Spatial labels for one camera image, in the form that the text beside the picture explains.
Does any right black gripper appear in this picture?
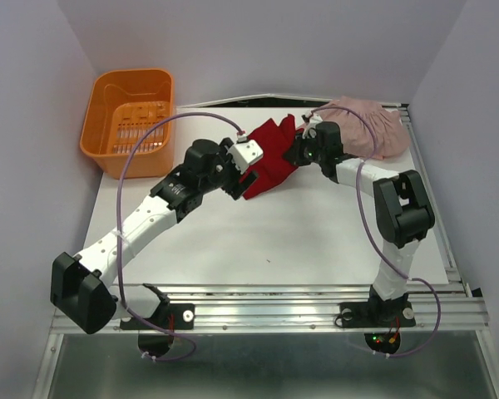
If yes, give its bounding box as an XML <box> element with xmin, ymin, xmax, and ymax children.
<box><xmin>281</xmin><ymin>130</ymin><xmax>325</xmax><ymax>165</ymax></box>

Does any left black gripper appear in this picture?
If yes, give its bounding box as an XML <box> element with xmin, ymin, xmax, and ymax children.
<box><xmin>200</xmin><ymin>138</ymin><xmax>258</xmax><ymax>200</ymax></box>

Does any red pleated skirt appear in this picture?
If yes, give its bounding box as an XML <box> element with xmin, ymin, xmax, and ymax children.
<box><xmin>243</xmin><ymin>114</ymin><xmax>298</xmax><ymax>200</ymax></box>

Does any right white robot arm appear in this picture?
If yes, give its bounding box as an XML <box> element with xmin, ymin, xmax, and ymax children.
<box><xmin>283</xmin><ymin>122</ymin><xmax>435</xmax><ymax>324</ymax></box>

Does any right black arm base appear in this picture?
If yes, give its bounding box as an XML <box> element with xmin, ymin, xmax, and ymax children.
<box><xmin>334</xmin><ymin>289</ymin><xmax>416</xmax><ymax>328</ymax></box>

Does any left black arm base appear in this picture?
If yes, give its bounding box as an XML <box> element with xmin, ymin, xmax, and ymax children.
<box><xmin>119</xmin><ymin>303</ymin><xmax>195</xmax><ymax>331</ymax></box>

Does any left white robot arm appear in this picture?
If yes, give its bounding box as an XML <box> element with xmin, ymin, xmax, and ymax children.
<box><xmin>50</xmin><ymin>138</ymin><xmax>264</xmax><ymax>334</ymax></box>

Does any pink pleated skirt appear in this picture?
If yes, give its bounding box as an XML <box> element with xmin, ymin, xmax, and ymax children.
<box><xmin>316</xmin><ymin>96</ymin><xmax>411</xmax><ymax>160</ymax></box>

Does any orange plastic basket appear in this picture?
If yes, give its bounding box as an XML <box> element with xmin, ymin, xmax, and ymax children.
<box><xmin>80</xmin><ymin>68</ymin><xmax>175</xmax><ymax>180</ymax></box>

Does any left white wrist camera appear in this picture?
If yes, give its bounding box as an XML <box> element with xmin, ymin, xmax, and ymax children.
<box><xmin>228</xmin><ymin>140</ymin><xmax>264</xmax><ymax>174</ymax></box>

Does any aluminium rail frame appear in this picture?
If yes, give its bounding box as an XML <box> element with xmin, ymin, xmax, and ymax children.
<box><xmin>31</xmin><ymin>97</ymin><xmax>499</xmax><ymax>399</ymax></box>

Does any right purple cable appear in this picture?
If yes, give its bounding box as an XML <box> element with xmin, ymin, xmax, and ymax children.
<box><xmin>305</xmin><ymin>106</ymin><xmax>442</xmax><ymax>359</ymax></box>

